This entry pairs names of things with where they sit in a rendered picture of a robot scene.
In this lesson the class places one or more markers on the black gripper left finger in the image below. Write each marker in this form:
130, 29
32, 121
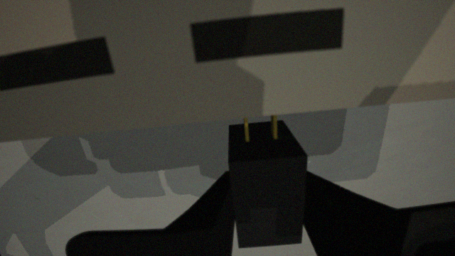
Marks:
205, 229

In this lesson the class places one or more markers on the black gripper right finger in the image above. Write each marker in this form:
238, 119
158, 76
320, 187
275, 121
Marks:
340, 222

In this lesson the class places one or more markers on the black two-prong plug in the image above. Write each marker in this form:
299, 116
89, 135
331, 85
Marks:
267, 169

